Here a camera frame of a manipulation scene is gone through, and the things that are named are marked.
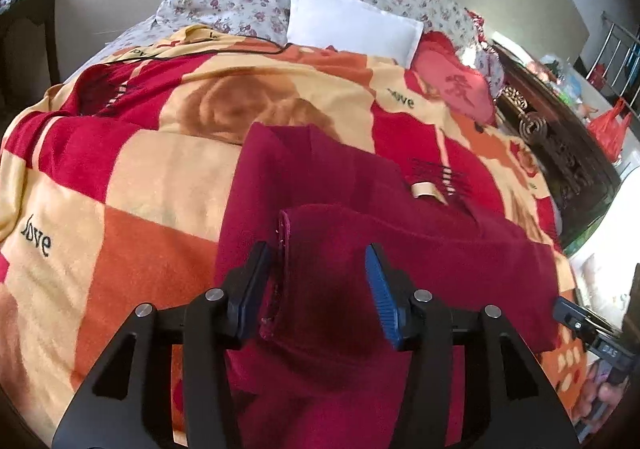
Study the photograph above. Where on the dark carved wooden headboard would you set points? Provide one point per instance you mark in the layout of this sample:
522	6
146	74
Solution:
565	154

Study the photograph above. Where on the white cloth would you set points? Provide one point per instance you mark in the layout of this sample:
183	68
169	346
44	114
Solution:
600	239

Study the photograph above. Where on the dark wooden cabinet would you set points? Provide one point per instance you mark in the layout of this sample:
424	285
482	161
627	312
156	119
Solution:
631	304

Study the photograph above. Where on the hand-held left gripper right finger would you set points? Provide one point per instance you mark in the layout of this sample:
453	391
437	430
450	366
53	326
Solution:
385	300

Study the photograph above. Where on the dark wooden chair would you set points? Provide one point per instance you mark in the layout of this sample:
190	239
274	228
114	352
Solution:
30	54

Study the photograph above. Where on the person's right hand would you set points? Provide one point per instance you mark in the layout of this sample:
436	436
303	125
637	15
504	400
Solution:
610	396

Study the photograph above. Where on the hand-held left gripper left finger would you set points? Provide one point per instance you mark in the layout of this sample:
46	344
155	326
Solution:
250	300

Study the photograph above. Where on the pink heart cushion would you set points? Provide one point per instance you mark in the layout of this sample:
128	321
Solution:
450	79

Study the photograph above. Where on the red plastic bag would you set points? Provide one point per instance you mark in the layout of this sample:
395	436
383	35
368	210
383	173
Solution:
607	126

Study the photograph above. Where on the white pillow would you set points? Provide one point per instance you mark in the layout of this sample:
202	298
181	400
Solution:
350	24

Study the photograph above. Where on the dark red garment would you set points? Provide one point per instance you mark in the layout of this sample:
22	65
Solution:
350	209

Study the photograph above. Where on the red orange checked blanket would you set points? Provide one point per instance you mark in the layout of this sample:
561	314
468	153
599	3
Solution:
150	169

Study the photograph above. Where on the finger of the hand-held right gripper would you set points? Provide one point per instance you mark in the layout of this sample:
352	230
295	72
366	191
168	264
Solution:
575	316

